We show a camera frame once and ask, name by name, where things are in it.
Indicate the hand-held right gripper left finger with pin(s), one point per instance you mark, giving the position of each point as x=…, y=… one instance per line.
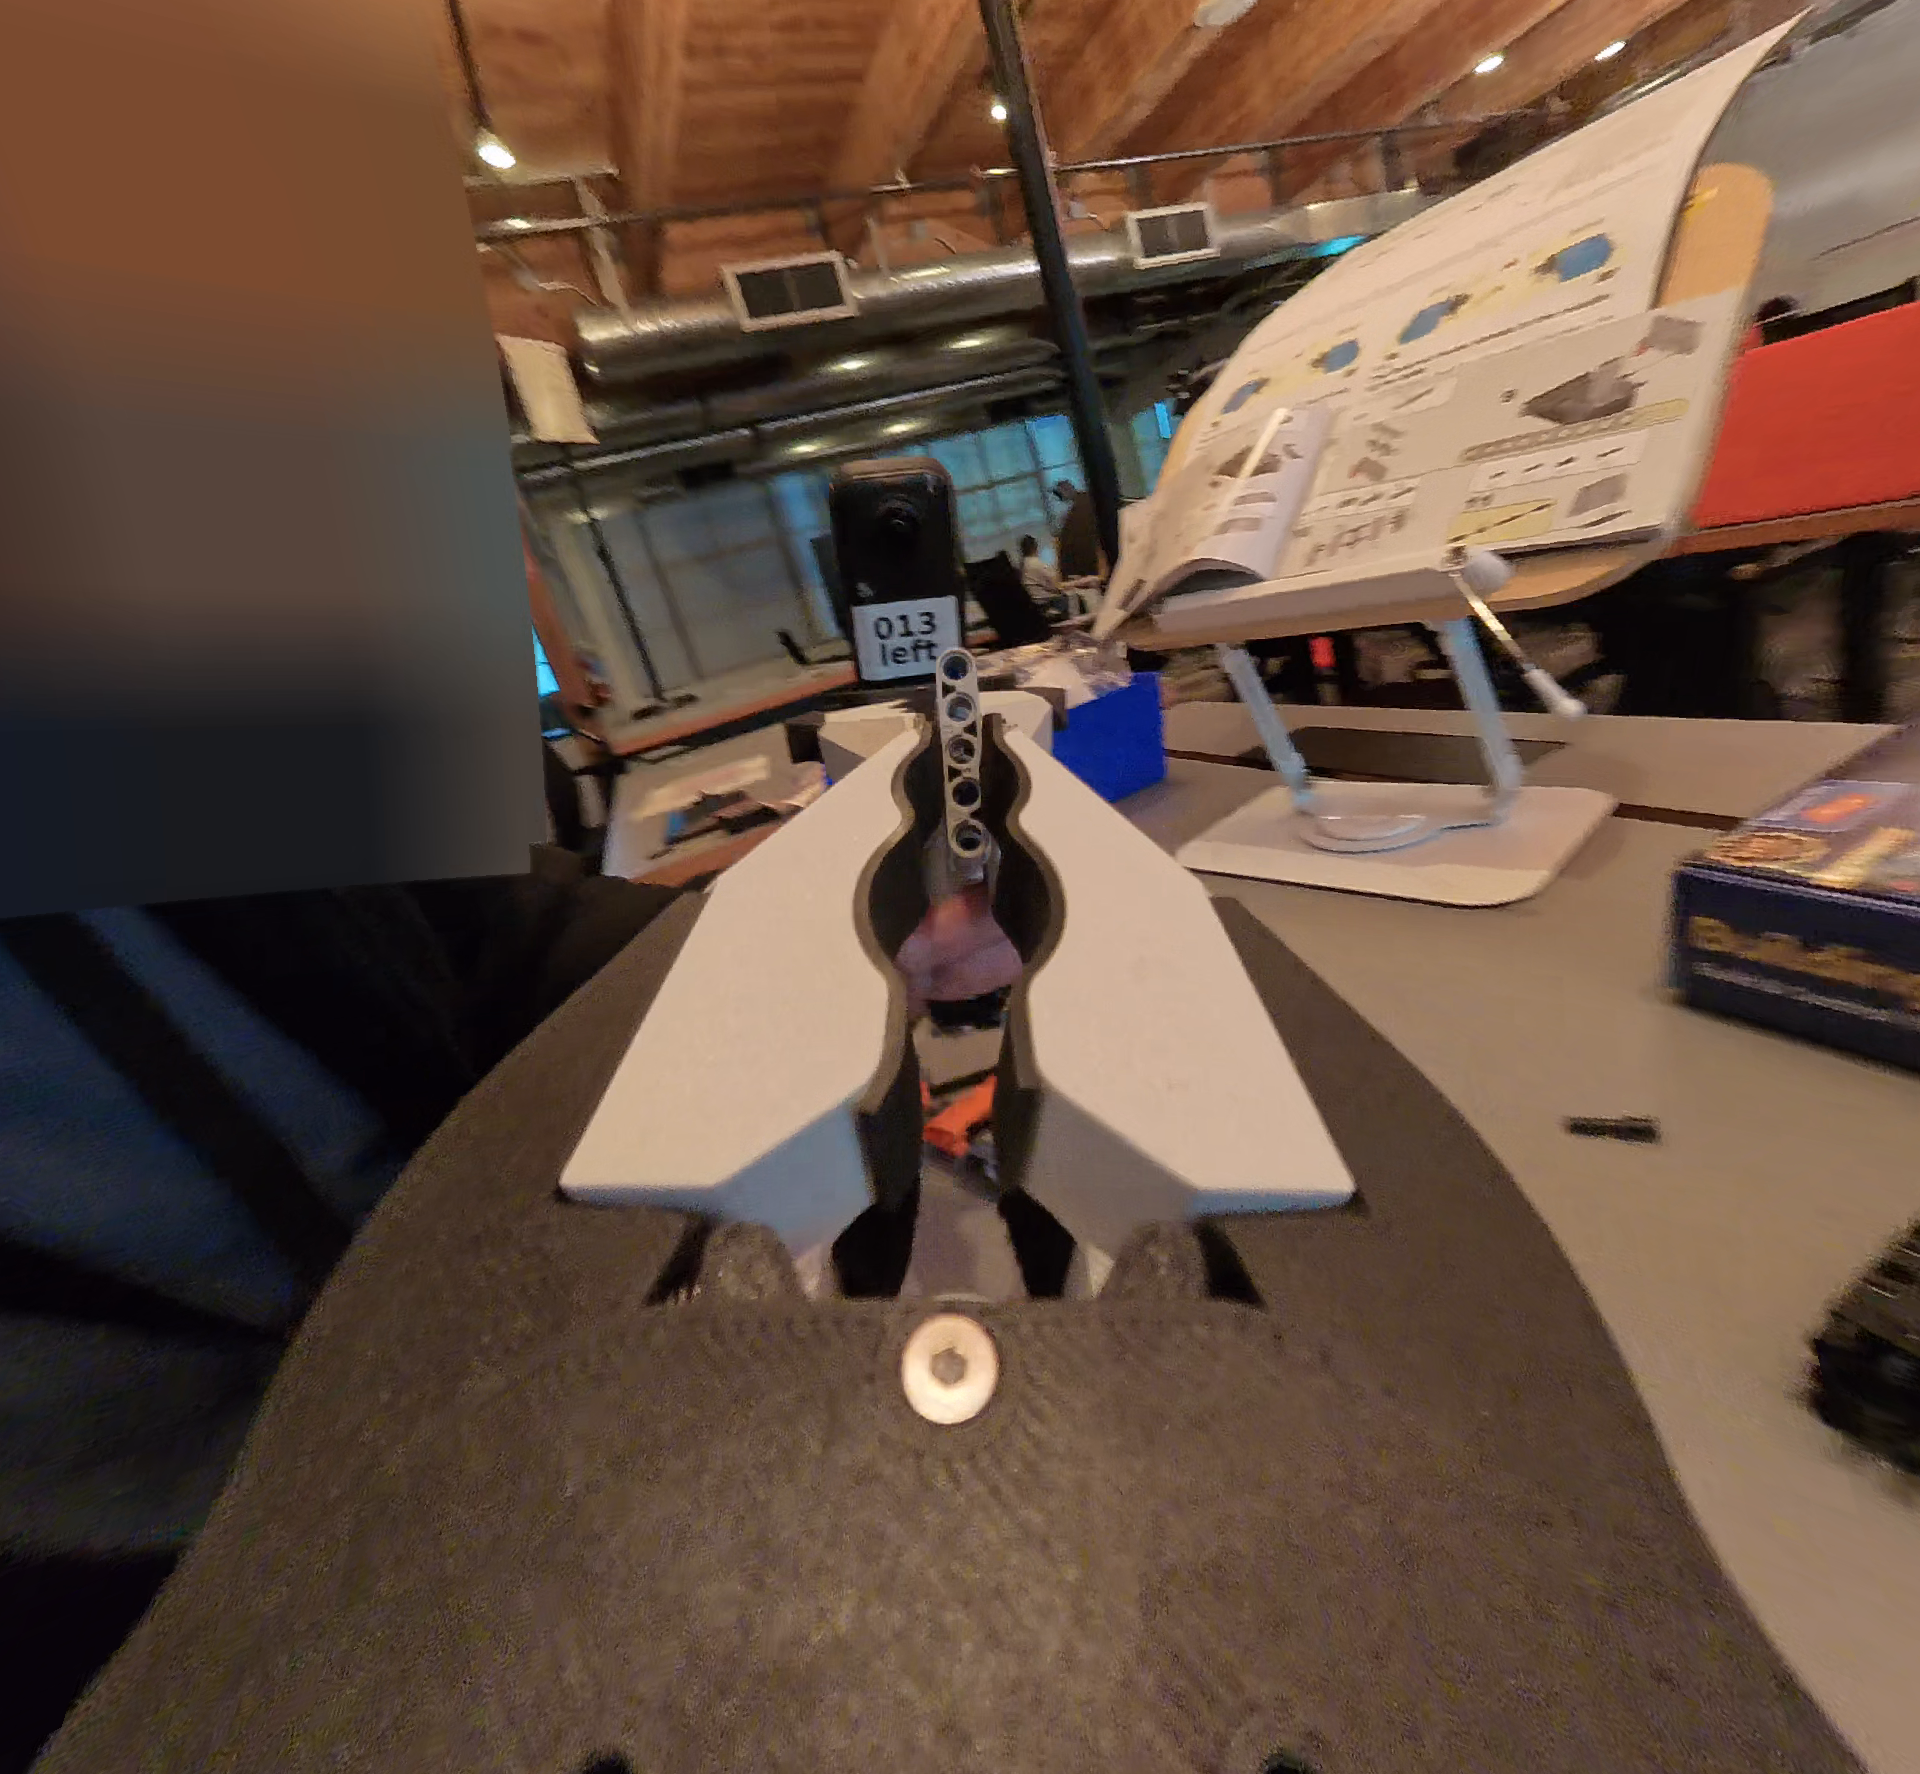
x=750, y=1056

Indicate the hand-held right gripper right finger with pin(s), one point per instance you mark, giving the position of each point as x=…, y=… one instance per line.
x=1172, y=1056

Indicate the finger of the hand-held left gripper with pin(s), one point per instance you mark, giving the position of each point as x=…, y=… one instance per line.
x=870, y=742
x=1024, y=721

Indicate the black holed beam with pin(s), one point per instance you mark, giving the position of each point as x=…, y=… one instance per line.
x=959, y=754

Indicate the blue plastic bin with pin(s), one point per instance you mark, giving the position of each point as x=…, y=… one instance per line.
x=1118, y=739

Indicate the small orange connector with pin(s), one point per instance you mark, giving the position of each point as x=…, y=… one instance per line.
x=954, y=1115

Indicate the person's left hand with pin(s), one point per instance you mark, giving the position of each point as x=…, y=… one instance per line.
x=961, y=955

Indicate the white air vent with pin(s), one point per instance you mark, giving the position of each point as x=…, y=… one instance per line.
x=791, y=289
x=1174, y=234

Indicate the white book stand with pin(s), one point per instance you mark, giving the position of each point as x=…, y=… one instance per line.
x=1410, y=845

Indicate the black steel pillar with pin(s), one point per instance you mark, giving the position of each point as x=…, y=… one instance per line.
x=1037, y=184

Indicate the hanging sign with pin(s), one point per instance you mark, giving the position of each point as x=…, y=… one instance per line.
x=544, y=389

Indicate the black connector pin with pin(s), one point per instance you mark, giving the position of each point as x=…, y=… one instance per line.
x=1611, y=1131

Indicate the instruction booklet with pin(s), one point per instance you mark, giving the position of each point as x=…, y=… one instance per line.
x=1442, y=351

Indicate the person's dark clothing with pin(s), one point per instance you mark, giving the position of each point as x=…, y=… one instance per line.
x=181, y=1115

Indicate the robot kit box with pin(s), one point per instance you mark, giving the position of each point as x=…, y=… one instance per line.
x=1816, y=906

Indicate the red panel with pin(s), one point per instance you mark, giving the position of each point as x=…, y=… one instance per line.
x=1832, y=425

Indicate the silver air duct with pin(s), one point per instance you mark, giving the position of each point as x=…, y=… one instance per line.
x=961, y=305

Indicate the black base plate assembly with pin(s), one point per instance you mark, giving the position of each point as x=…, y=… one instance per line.
x=1877, y=1347

